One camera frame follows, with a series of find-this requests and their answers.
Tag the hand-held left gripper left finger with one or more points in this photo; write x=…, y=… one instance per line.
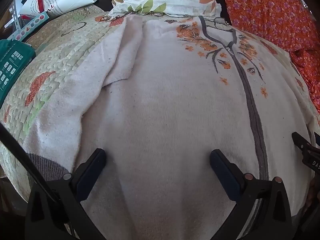
x=86, y=180

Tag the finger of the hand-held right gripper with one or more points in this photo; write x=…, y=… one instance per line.
x=300, y=141

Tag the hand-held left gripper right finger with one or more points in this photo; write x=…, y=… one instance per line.
x=226, y=177

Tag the quilted bedspread with hearts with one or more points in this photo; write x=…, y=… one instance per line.
x=65, y=55

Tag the orange floral cloth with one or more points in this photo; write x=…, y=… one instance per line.
x=270, y=12

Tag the green plastic package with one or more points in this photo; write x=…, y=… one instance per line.
x=12, y=62

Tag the teal box with coloured shapes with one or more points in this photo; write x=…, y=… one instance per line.
x=30, y=26

